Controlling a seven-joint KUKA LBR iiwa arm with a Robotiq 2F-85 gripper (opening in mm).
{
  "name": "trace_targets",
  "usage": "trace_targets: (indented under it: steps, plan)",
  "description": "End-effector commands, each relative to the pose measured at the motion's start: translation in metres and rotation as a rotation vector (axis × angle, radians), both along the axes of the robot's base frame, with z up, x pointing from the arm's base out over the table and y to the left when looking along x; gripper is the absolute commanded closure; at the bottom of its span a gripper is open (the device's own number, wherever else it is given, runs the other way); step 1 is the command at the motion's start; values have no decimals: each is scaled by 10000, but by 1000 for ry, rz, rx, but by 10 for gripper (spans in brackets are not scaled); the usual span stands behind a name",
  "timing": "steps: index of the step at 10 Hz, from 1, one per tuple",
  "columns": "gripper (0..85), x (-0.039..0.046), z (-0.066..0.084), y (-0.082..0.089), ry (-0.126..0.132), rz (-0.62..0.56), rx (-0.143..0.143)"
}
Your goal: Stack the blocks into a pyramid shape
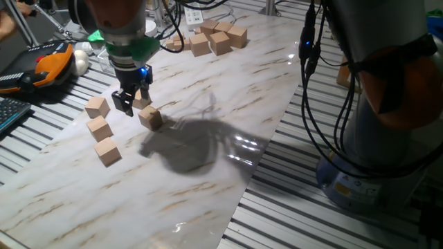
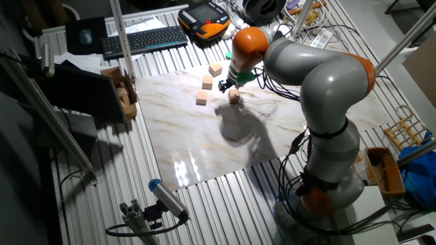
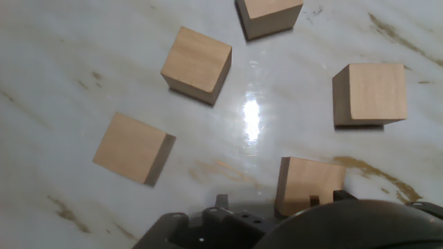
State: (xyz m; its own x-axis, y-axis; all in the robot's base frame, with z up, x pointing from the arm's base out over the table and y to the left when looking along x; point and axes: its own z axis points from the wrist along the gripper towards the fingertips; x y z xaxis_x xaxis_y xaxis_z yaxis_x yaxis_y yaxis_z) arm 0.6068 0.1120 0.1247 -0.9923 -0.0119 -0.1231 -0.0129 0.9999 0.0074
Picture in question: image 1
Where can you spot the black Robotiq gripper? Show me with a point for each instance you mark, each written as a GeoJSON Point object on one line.
{"type": "Point", "coordinates": [129, 77]}

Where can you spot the medium light wooden cube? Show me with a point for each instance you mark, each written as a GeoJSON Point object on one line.
{"type": "Point", "coordinates": [99, 128]}
{"type": "Point", "coordinates": [150, 118]}
{"type": "Point", "coordinates": [97, 108]}
{"type": "Point", "coordinates": [140, 104]}
{"type": "Point", "coordinates": [107, 152]}

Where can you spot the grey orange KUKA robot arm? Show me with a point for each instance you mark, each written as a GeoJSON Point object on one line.
{"type": "Point", "coordinates": [380, 27]}

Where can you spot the person's bare hand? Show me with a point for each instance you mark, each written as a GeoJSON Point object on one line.
{"type": "Point", "coordinates": [24, 8]}

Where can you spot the clear plastic box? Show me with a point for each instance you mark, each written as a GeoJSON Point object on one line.
{"type": "Point", "coordinates": [105, 64]}

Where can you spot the white egg-shaped object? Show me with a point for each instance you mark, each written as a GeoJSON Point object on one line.
{"type": "Point", "coordinates": [81, 62]}

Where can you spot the small light wooden cube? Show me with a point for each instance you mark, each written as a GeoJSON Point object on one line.
{"type": "Point", "coordinates": [186, 45]}
{"type": "Point", "coordinates": [178, 46]}
{"type": "Point", "coordinates": [179, 36]}
{"type": "Point", "coordinates": [169, 44]}

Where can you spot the white round socket hub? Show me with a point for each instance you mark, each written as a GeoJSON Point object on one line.
{"type": "Point", "coordinates": [151, 29]}

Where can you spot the white plug adapter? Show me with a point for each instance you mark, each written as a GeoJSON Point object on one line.
{"type": "Point", "coordinates": [83, 47]}

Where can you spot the large light wooden cube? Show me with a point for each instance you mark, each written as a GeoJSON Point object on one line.
{"type": "Point", "coordinates": [237, 37]}
{"type": "Point", "coordinates": [200, 45]}
{"type": "Point", "coordinates": [209, 26]}
{"type": "Point", "coordinates": [224, 27]}
{"type": "Point", "coordinates": [220, 43]}

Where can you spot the orange black teach pendant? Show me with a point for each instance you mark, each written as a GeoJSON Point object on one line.
{"type": "Point", "coordinates": [52, 65]}

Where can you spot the black round fan housing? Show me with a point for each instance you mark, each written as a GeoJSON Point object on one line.
{"type": "Point", "coordinates": [78, 17]}

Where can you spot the white power strip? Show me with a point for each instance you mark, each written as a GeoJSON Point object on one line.
{"type": "Point", "coordinates": [194, 17]}

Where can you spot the white marble pattern sheet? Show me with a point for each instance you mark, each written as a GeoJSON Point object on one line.
{"type": "Point", "coordinates": [173, 200]}

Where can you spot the thin grey metal strut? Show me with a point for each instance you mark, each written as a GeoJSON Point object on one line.
{"type": "Point", "coordinates": [53, 17]}

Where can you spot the black computer keyboard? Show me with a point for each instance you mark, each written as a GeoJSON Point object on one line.
{"type": "Point", "coordinates": [12, 112]}

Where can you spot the thick grey metal strut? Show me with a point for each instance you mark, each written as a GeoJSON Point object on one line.
{"type": "Point", "coordinates": [20, 22]}

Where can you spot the brown cardboard box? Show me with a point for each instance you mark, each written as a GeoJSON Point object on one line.
{"type": "Point", "coordinates": [344, 77]}

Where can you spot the blue fabric bag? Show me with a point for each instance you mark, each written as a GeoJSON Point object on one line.
{"type": "Point", "coordinates": [436, 27]}

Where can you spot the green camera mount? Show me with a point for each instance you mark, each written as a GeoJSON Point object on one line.
{"type": "Point", "coordinates": [142, 48]}

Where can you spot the aluminium profile post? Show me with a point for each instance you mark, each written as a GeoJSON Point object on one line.
{"type": "Point", "coordinates": [270, 7]}

